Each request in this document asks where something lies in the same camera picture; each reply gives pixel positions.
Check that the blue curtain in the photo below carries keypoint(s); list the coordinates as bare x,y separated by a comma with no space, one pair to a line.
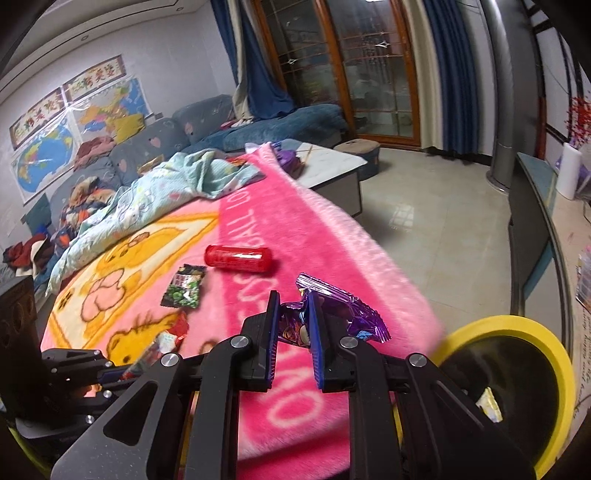
258,83
452,74

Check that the red artificial berries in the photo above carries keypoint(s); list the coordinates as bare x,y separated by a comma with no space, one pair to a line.
579,115

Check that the round upholstered stool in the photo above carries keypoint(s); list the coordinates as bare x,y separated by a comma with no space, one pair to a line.
360,154

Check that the dark red clothes heap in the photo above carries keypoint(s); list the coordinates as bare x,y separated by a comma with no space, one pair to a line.
23,254

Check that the blue sofa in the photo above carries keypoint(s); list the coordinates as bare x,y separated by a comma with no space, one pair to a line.
207,120

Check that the purple foil wrapper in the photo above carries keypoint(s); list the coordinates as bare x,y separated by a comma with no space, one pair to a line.
351,309

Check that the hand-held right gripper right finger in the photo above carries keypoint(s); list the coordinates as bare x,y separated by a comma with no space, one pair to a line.
316,337

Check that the pink printed blanket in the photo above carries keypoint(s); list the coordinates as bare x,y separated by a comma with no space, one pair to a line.
323,230

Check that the silver tower air conditioner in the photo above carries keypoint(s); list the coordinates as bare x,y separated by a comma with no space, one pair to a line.
501,92

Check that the orange patterned clothes pile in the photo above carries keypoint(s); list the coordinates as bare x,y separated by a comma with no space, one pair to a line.
81,198

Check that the light blue printed quilt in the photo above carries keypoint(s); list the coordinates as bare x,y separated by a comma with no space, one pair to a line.
161,194

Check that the red clothes pile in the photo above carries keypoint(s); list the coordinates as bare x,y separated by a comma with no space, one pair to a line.
94,150

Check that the yellow rimmed bin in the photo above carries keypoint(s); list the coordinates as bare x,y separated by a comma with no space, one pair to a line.
549,332

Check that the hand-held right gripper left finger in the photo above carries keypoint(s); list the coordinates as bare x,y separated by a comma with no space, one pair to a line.
273,318

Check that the red printed wrapper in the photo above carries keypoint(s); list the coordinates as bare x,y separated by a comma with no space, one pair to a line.
159,344

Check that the wooden framed glass door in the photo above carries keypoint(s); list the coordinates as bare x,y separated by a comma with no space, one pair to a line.
360,64

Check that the purple bag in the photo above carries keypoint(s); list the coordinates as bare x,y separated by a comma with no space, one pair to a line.
288,159

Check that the framed calligraphy poster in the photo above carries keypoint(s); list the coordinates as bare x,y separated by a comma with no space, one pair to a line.
37,113
94,76

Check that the colourful country wall map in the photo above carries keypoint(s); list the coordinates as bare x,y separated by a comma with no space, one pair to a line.
111,110

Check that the green snack packet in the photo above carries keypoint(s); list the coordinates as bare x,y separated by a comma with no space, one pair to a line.
184,286

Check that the yellow pillow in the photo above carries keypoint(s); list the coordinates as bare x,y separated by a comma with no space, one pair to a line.
124,124

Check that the red can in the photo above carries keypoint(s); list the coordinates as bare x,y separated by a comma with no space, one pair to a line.
238,258

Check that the yellow wrapper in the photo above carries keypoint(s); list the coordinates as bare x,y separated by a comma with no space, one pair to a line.
489,406

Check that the gold bag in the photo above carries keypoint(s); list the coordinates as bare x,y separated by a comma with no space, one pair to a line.
152,164

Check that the white top coffee table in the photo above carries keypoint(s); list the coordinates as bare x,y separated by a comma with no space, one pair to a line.
332,170

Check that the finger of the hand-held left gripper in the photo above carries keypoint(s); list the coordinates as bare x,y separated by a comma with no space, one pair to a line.
74,360
106,385

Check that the world wall map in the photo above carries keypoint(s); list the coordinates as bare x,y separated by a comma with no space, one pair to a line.
46,157

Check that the white paper roll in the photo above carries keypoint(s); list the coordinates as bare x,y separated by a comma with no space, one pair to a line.
570,170

